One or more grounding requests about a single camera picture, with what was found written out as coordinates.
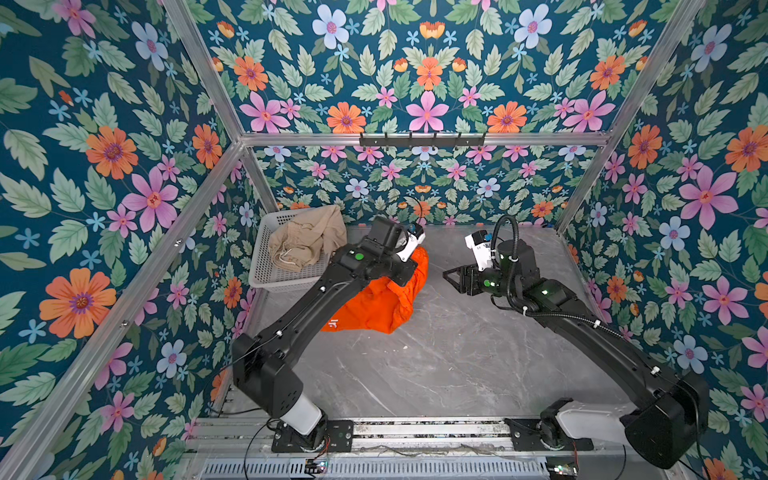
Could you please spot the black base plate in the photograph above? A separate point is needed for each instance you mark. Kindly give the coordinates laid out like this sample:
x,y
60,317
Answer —
x,y
533,434
329,436

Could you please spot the orange shorts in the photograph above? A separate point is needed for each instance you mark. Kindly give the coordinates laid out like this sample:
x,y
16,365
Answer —
x,y
383,306

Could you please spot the beige shorts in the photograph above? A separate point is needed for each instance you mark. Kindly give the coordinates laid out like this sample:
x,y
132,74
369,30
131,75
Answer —
x,y
306,237

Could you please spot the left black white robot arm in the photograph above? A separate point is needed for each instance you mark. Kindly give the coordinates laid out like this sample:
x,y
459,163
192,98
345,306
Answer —
x,y
262,367

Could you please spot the white ventilated cable duct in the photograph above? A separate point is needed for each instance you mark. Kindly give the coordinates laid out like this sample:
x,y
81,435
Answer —
x,y
376,468

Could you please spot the black hook rail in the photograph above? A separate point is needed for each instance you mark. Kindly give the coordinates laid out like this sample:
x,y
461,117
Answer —
x,y
437,140

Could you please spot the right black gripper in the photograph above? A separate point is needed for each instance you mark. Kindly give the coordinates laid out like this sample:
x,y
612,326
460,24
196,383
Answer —
x,y
467,272

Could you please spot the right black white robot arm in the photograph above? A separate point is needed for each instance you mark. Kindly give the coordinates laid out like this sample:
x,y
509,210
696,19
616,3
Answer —
x,y
667,409

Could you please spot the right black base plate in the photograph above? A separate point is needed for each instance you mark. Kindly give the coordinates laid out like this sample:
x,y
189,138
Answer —
x,y
533,434

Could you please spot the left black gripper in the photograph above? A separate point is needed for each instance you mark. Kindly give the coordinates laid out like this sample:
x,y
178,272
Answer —
x,y
411,265

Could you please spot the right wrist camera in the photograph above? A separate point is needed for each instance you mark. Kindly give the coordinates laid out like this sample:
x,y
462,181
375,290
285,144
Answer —
x,y
478,243

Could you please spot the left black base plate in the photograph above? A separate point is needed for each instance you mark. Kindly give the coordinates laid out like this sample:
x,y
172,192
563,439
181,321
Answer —
x,y
329,436

